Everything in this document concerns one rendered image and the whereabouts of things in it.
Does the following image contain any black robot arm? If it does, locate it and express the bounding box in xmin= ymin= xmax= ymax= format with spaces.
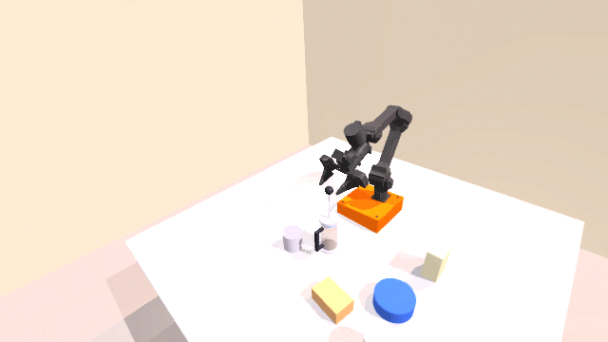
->
xmin=331 ymin=105 xmax=412 ymax=202

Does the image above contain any blue short cylinder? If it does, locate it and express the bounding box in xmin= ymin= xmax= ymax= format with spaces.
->
xmin=373 ymin=278 xmax=416 ymax=324

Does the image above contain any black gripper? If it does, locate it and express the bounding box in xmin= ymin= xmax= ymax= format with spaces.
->
xmin=319 ymin=149 xmax=369 ymax=196

